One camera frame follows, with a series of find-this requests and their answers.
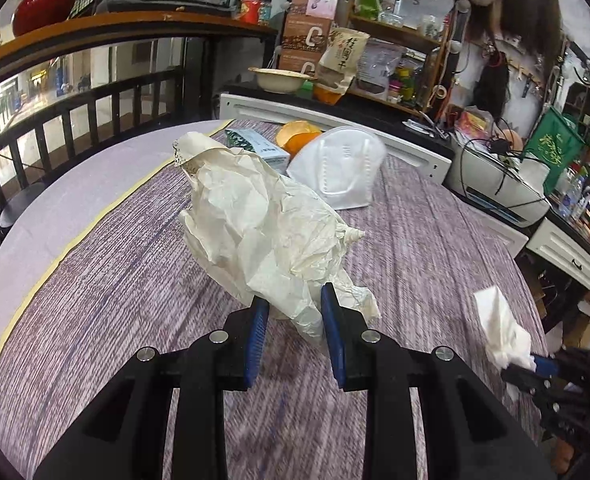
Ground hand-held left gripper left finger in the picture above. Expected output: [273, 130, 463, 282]
[32, 299, 270, 480]

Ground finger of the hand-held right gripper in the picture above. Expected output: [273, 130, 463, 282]
[530, 350, 590, 380]
[500, 364, 590, 440]

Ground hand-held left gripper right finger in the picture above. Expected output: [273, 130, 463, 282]
[320, 282, 558, 480]

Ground white tissue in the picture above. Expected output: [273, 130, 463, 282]
[474, 286, 534, 372]

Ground cream paper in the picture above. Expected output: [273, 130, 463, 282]
[172, 131, 382, 346]

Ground white face mask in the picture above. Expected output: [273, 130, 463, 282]
[286, 126, 386, 211]

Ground small teal box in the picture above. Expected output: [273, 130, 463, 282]
[224, 128, 292, 171]

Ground orange peel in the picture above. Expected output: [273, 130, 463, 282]
[275, 120, 324, 157]

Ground white desk drawer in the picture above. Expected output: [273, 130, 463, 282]
[525, 217, 590, 291]

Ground purple striped tablecloth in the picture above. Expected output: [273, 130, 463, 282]
[0, 119, 550, 480]

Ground water bottle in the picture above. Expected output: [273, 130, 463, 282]
[557, 167, 583, 218]

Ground white printer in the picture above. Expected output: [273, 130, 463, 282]
[445, 135, 553, 228]

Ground white plastic container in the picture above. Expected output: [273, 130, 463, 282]
[517, 160, 550, 191]

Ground green tote bag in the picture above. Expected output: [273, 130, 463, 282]
[522, 107, 588, 196]

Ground orange container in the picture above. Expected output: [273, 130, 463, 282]
[313, 85, 343, 106]

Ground cream bowl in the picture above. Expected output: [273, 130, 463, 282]
[248, 66, 316, 94]

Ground black round stool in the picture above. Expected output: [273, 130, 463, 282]
[0, 182, 48, 228]

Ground grey foil pouch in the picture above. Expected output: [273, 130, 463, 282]
[357, 40, 406, 98]

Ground beige paper snack bag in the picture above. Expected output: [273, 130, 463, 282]
[315, 27, 370, 96]

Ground brown coffee carton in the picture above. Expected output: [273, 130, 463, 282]
[281, 16, 333, 54]
[277, 51, 320, 75]

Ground black wig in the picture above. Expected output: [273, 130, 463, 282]
[475, 50, 510, 121]

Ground black railing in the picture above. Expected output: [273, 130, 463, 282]
[0, 66, 186, 196]

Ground wooden rack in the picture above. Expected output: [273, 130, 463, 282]
[347, 10, 456, 116]

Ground red jar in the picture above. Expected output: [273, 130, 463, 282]
[238, 0, 264, 24]

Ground wooden shelf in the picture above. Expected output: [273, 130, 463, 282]
[0, 10, 279, 93]

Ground brown hair wefts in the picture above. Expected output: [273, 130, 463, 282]
[495, 0, 563, 46]

